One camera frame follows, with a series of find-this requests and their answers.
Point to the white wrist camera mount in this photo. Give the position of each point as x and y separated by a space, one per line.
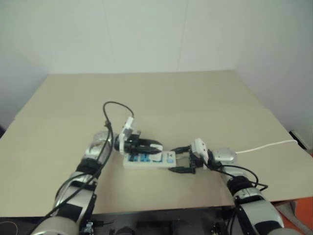
127 129
201 149

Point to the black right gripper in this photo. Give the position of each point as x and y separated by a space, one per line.
196 162

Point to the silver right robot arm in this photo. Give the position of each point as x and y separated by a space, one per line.
256 210

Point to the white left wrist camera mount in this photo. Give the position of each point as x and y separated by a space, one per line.
127 129

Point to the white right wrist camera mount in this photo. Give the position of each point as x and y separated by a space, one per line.
201 149

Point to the white blue power strip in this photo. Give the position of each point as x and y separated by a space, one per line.
168 159

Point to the dark rounded shape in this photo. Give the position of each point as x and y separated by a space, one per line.
126 230

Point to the white charger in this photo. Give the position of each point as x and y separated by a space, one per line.
156 147

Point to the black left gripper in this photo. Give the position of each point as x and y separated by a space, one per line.
132 144

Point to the dark grey object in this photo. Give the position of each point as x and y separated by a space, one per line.
299 138

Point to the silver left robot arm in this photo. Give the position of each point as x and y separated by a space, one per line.
73 186

